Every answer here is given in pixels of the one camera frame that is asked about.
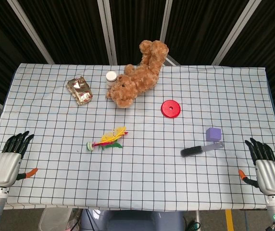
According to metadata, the white pill bottle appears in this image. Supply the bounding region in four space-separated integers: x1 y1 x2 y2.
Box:
105 71 118 90

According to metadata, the gold foil snack bag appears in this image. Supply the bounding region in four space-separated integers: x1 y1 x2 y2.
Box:
66 76 93 106

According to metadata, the colourful feather shuttlecock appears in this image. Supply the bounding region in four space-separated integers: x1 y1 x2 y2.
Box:
86 126 129 152

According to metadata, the black hairbrush grey handle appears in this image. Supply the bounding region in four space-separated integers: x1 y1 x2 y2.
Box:
180 141 225 158

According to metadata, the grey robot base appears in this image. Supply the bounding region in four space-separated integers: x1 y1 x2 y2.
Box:
79 208 185 231

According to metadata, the purple foam cube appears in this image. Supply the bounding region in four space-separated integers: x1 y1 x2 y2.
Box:
206 127 222 142

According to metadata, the red plastic disc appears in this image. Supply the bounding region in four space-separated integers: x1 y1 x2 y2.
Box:
161 100 182 118

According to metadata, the checked light blue tablecloth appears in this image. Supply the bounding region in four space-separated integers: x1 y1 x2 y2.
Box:
0 63 275 211

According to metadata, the brown teddy bear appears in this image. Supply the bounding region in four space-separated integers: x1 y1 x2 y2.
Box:
106 39 169 108

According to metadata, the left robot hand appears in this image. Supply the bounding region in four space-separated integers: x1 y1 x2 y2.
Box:
0 130 39 188

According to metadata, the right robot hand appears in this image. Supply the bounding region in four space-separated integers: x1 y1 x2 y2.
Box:
238 137 275 195

